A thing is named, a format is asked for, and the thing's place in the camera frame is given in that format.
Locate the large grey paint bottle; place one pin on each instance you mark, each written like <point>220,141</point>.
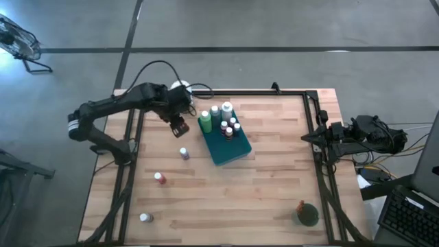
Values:
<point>215,115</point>

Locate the grey monitor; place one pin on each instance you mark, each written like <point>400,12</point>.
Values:
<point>427,158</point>

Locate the small maroon paint bottle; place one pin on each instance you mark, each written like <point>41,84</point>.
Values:
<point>233,121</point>

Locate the teal plastic bin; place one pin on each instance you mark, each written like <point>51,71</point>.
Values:
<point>233,151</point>

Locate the large white paint bottle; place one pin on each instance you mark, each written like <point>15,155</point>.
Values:
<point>227,111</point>

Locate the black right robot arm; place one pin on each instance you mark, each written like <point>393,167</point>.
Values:
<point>377,137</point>

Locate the small red paint bottle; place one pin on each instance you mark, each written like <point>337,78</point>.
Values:
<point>160,178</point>

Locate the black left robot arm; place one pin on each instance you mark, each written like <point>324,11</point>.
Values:
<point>103,104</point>

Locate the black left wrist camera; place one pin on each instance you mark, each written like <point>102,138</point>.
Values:
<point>180,97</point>

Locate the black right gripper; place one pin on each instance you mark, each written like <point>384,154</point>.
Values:
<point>334,137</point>

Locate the dark green cup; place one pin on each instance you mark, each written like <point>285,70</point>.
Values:
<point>310,217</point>

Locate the white bulb table lamp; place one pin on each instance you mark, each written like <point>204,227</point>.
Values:
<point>178,83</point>

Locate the black power adapter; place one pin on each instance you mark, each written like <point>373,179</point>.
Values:
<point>375,174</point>

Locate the small white paint bottle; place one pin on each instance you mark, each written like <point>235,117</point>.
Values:
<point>146,217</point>

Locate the small yellow paint bottle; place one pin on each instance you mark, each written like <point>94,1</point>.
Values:
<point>228,133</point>

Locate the small pink paint bottle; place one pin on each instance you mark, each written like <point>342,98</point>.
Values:
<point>224,127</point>

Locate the black aluminium table frame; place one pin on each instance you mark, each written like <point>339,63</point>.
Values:
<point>291,92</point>

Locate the small dark paint bottle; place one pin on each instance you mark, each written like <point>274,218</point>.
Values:
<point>237,127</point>

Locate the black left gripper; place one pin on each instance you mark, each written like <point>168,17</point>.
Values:
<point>178,116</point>

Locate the large green paint bottle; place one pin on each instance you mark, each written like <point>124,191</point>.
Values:
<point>205,121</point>

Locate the small purple paint bottle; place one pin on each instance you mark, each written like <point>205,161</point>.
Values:
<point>184,153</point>

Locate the black floor fan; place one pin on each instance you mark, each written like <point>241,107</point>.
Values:
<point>20,44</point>

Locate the black keyboard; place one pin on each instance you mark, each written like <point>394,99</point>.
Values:
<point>408,219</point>

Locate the black equipment stand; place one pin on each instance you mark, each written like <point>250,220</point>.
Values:
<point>24,168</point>

